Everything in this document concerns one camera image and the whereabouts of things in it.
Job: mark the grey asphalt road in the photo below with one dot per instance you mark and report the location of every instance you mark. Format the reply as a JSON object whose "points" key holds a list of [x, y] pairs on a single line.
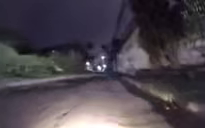
{"points": [[86, 100]]}

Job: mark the pale wall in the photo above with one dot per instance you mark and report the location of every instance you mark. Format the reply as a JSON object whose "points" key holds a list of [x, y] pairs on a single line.
{"points": [[136, 56]]}

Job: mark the grass bank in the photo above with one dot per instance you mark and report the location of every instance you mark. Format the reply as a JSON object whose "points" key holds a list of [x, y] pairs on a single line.
{"points": [[20, 63]]}

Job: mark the dark kerb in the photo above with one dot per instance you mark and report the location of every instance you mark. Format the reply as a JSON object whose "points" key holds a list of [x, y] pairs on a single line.
{"points": [[146, 96]]}

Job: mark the leaning pole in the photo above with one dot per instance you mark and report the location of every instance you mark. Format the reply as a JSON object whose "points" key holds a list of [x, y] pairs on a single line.
{"points": [[116, 46]]}

